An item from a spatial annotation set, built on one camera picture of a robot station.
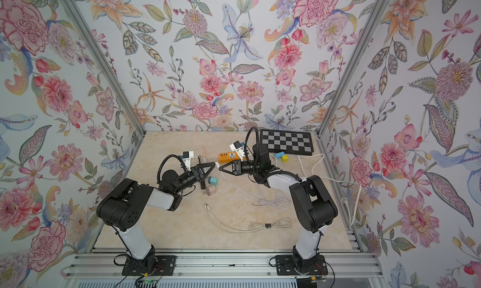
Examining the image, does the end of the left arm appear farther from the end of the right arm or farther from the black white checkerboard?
the black white checkerboard

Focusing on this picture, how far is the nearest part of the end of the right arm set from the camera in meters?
0.77

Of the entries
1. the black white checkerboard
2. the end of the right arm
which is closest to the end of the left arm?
the end of the right arm
